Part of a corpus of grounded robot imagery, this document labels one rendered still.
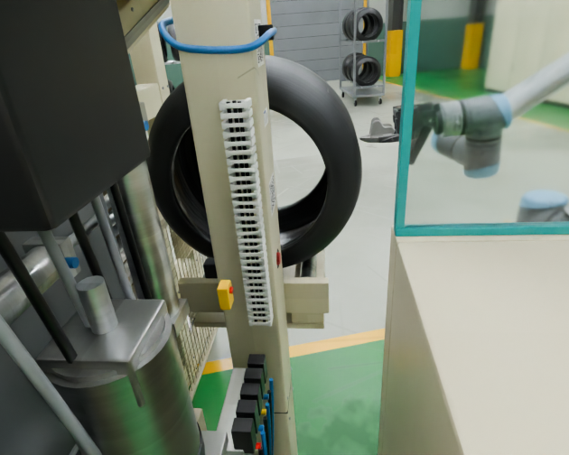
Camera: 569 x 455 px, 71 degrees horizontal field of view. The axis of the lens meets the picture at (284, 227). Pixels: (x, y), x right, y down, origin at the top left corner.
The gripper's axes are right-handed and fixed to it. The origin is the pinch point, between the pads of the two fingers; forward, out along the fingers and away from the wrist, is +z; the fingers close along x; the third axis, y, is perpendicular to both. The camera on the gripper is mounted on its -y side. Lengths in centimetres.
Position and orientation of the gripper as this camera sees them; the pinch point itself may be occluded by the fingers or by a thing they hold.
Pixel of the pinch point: (364, 140)
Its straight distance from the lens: 115.7
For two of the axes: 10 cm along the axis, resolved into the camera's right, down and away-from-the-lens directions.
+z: -9.8, 1.2, 1.7
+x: -1.0, 4.6, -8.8
